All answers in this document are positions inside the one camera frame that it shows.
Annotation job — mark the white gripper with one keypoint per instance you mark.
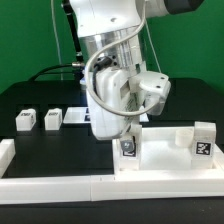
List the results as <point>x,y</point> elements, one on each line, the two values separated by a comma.
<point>114,90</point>

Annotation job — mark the white square tabletop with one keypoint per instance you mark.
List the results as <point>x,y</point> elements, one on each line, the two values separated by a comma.
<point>166,148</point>

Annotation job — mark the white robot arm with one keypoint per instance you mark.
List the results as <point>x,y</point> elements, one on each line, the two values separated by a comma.
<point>110,30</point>

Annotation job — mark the white U-shaped obstacle fence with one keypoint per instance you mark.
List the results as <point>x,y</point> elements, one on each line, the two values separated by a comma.
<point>127,185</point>

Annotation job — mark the white AprilTag base plate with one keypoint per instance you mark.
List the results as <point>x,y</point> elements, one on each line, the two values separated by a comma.
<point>81,115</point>

